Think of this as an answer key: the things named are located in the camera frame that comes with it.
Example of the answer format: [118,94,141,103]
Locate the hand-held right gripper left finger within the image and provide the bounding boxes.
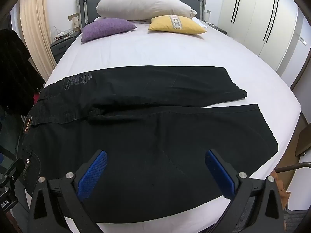
[29,150,108,233]

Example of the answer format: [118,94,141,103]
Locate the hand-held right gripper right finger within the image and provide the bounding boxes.
[205,149,286,233]

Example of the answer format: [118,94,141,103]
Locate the black pants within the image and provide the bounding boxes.
[21,65,279,224]

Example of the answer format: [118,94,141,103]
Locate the grey office chair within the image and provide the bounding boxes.
[276,161,311,225]

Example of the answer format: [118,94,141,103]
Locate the black hanging cloth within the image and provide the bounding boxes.
[0,29,45,114]

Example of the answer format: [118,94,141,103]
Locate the dark grey nightstand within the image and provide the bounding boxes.
[50,33,79,63]
[206,22,227,35]

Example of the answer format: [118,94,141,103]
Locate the bed with white sheet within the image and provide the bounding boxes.
[44,17,302,233]

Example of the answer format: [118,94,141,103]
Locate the small bedside items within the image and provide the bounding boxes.
[50,25,75,41]

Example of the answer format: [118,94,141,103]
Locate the purple cushion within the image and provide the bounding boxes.
[81,18,137,42]

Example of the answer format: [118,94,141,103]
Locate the beige curtain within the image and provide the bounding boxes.
[19,0,57,78]

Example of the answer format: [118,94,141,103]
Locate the light wooden stand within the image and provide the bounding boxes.
[68,13,81,32]

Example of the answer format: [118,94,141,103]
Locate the yellow cushion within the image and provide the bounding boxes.
[148,15,207,35]

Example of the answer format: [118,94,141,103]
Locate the white wardrobe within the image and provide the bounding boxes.
[217,0,311,80]

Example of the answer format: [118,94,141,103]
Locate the long white pillow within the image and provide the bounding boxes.
[96,0,197,20]

